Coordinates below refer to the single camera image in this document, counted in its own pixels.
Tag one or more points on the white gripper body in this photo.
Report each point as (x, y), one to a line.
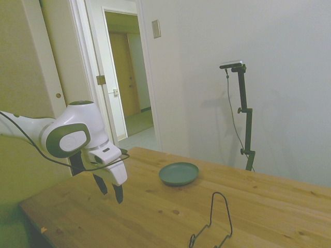
(116, 173)

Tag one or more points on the wooden hallway door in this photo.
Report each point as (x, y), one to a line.
(124, 72)

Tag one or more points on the silver camera on jointed stand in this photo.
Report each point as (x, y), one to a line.
(231, 64)

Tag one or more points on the yellow-green divider panel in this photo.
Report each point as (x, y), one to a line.
(23, 175)

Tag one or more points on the cream closet door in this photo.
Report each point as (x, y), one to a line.
(51, 64)

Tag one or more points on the beige wall switch plate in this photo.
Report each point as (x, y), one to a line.
(156, 29)

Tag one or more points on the black jointed camera stand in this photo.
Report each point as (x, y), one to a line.
(248, 124)

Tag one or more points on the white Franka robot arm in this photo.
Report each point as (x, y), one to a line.
(77, 116)

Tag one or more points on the green round plate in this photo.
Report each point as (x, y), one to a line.
(178, 173)

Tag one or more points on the white door frame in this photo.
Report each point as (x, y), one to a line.
(151, 77)

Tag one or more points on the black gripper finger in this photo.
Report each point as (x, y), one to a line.
(119, 194)
(102, 185)

